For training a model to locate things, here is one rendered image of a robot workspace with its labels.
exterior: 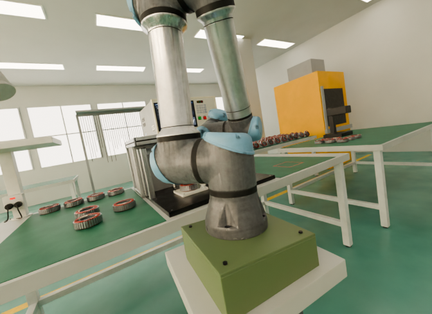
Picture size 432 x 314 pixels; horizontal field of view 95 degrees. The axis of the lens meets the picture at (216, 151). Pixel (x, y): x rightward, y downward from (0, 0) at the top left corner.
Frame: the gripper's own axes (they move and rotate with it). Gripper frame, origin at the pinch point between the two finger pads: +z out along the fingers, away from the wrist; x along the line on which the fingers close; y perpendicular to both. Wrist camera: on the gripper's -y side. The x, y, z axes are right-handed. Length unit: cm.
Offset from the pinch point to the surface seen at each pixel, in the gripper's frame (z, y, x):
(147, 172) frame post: 9.3, -30.7, -19.1
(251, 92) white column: 52, -313, 317
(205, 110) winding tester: -16, -50, 26
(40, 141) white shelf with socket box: 2, -71, -65
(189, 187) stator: 11.8, -12.6, -2.2
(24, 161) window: 296, -593, -212
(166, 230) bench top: 8.8, 9.7, -23.1
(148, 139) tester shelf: -5.8, -40.4, -15.1
